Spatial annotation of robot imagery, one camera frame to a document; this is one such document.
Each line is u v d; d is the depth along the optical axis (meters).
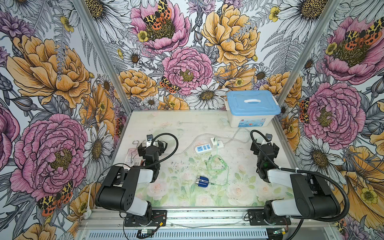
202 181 0.83
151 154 0.70
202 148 0.97
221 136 1.08
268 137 0.76
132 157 0.87
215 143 0.96
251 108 1.00
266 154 0.70
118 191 0.45
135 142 1.02
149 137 0.78
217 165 0.93
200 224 0.73
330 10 0.73
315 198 0.44
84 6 0.72
